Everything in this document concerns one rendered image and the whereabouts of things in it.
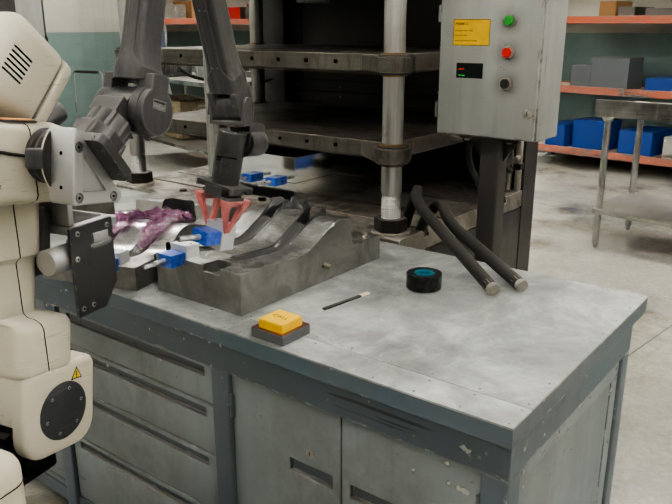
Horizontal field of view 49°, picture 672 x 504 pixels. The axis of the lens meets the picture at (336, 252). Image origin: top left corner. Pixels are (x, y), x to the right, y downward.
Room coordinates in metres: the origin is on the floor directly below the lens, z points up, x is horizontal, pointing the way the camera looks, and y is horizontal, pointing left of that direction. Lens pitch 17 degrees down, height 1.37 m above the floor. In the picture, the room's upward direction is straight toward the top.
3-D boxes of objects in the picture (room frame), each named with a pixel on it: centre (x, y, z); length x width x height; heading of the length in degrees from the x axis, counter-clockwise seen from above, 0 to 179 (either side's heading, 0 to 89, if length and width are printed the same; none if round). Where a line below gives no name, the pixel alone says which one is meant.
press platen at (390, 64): (2.72, 0.07, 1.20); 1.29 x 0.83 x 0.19; 53
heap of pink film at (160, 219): (1.81, 0.47, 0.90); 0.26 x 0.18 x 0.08; 160
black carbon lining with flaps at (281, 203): (1.66, 0.16, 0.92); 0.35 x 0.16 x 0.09; 143
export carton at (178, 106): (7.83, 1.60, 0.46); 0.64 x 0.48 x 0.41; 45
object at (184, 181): (2.73, 0.08, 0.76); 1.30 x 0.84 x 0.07; 53
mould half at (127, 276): (1.82, 0.48, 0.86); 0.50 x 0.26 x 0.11; 160
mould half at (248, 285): (1.67, 0.14, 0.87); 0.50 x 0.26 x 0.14; 143
